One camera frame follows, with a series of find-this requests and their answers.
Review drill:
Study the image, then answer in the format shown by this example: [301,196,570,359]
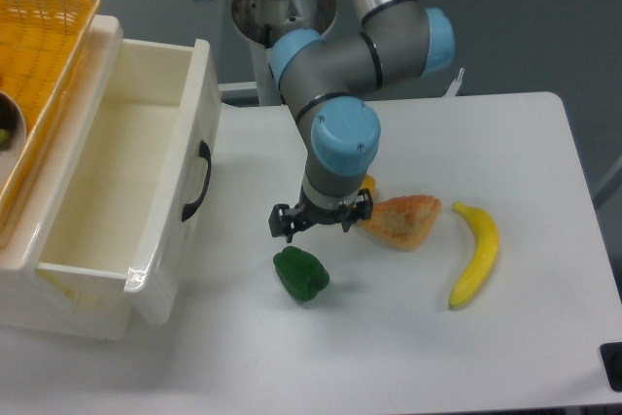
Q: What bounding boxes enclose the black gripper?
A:
[269,188,374,243]

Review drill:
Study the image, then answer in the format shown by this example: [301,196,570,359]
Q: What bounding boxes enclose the green bell pepper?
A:
[273,246,330,302]

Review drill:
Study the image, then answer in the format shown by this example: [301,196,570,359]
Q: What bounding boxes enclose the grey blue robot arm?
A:
[232,0,455,239]

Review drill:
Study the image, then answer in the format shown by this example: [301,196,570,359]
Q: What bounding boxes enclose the yellow bell pepper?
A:
[361,174,376,201]

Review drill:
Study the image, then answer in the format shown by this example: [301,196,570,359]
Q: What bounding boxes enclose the orange bread pastry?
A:
[362,194,442,252]

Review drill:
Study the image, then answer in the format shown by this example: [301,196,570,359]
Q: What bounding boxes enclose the yellow banana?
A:
[448,202,501,310]

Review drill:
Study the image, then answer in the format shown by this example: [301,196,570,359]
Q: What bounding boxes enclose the white plastic drawer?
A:
[57,40,221,325]

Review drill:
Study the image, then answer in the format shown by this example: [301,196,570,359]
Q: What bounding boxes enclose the white drawer cabinet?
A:
[1,16,131,339]

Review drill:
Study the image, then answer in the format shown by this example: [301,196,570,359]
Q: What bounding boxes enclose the black object at table edge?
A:
[600,342,622,393]

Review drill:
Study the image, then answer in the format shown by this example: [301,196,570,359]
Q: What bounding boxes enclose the grey bowl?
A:
[1,92,26,177]

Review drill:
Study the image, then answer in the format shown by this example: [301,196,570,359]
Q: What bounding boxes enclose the green item in bowl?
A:
[0,129,11,151]

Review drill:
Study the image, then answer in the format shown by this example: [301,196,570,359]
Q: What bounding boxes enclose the yellow woven basket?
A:
[1,0,100,237]

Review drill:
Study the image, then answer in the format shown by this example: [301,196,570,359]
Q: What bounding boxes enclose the black drawer handle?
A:
[181,140,213,223]

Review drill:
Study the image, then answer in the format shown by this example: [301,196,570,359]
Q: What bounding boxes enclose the white table bracket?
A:
[443,67,466,98]

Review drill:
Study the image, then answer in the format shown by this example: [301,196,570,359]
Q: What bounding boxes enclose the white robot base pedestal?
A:
[231,0,337,106]

